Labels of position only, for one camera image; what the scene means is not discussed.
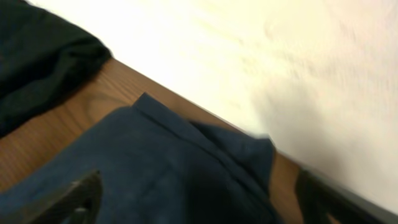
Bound navy blue shorts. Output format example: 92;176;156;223
1;95;281;223

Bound folded black garment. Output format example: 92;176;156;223
1;0;111;136

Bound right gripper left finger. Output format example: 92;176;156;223
1;170;103;224

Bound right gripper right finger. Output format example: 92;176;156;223
295;170;397;224

